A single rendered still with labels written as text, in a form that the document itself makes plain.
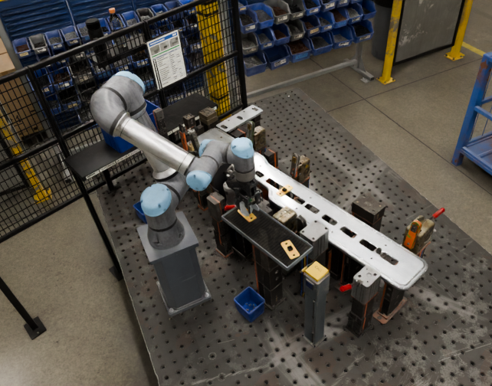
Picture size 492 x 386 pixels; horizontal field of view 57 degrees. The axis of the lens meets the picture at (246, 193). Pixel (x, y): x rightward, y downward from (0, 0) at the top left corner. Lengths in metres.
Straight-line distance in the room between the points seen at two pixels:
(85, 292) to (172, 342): 1.33
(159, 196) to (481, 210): 2.58
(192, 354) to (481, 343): 1.18
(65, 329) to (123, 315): 0.36
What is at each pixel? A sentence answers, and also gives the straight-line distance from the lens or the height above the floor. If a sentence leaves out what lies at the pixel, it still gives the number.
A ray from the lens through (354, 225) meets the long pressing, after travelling 1.98.
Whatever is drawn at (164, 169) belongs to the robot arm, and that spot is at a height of 1.37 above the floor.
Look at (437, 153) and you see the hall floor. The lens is 4.09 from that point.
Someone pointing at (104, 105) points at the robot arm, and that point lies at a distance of 1.55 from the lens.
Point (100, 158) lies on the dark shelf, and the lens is 2.50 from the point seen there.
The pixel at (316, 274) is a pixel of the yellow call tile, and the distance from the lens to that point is 1.60.
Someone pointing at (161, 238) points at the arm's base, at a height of 1.15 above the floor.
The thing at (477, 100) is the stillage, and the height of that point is 0.61.
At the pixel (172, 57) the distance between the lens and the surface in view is 2.70.
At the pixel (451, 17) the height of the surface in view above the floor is 0.48.
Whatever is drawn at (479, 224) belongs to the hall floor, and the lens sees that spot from 3.56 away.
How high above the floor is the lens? 2.45
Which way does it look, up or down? 43 degrees down
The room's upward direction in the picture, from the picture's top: 6 degrees counter-clockwise
